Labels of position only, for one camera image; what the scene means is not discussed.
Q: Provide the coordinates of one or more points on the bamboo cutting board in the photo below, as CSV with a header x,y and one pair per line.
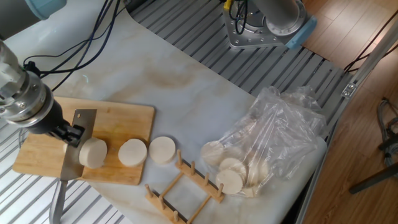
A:
x,y
124,124

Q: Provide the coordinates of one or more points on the aluminium frame beam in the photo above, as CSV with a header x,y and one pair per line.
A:
x,y
373,60

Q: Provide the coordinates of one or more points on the wooden peg rack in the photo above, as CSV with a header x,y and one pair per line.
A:
x,y
199,180

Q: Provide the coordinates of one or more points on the steel cleaver knife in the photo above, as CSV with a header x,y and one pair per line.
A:
x,y
71,165

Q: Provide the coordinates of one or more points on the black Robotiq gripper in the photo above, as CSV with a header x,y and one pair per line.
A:
x,y
49,121

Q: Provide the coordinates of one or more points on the white radish slice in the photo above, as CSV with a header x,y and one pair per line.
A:
x,y
162,150
229,182
132,153
93,153
258,172
250,191
233,165
213,154

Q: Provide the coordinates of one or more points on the silver corner bracket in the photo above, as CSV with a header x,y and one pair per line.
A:
x,y
348,90

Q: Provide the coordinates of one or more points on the small yellow object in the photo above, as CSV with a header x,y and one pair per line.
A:
x,y
228,3

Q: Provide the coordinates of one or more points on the clear plastic bag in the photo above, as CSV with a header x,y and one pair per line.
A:
x,y
280,130

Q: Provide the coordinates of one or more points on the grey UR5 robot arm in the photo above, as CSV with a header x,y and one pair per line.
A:
x,y
31,96

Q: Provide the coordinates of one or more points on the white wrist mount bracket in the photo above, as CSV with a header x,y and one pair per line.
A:
x,y
9,74

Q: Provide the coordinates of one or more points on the black metal stand leg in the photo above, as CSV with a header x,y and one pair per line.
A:
x,y
373,179

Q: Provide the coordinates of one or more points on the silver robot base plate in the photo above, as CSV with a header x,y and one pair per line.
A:
x,y
239,31

